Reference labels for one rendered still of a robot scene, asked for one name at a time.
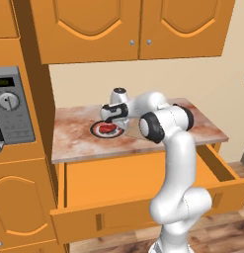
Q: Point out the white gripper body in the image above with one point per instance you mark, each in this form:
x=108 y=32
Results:
x=120 y=120

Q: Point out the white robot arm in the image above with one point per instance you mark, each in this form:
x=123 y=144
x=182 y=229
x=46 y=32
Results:
x=178 y=164

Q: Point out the tan cutting board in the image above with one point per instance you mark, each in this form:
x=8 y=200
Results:
x=133 y=129

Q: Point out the red raw meat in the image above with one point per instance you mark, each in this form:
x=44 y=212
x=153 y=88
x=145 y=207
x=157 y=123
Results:
x=106 y=128

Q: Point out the orange open drawer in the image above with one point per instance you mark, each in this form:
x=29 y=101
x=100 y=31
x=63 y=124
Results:
x=120 y=184

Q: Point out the orange arched cupboard door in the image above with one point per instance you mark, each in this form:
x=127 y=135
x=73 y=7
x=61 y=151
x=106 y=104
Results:
x=21 y=201
x=189 y=26
x=90 y=29

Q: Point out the orange tall cabinet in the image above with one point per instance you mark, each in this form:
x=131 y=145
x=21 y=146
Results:
x=31 y=82

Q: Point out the grey built-in oven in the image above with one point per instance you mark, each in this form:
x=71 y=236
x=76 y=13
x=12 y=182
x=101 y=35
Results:
x=15 y=108

